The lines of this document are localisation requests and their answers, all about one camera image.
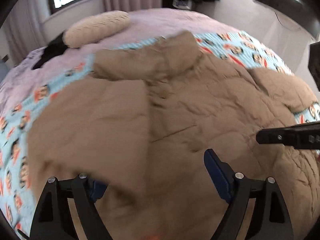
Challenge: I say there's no tan puffer jacket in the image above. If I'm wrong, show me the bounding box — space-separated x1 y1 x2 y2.
26 30 320 240

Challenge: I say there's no black garment on bed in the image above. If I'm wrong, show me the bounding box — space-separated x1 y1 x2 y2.
32 32 68 70

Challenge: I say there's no lavender bed cover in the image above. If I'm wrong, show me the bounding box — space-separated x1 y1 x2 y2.
1 9 237 114

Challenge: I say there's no beige knitted pillow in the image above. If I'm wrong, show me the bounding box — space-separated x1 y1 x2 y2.
63 11 131 48

